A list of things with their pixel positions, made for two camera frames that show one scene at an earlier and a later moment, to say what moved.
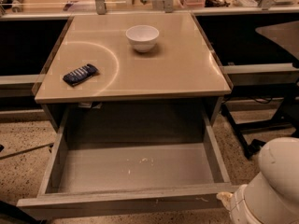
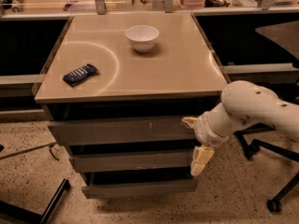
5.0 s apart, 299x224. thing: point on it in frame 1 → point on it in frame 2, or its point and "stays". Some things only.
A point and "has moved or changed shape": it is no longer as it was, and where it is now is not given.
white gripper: x=239 y=203 → x=204 y=132
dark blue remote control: x=79 y=74 stays
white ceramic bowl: x=143 y=37 stays
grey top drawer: x=129 y=158 has moved or changed shape
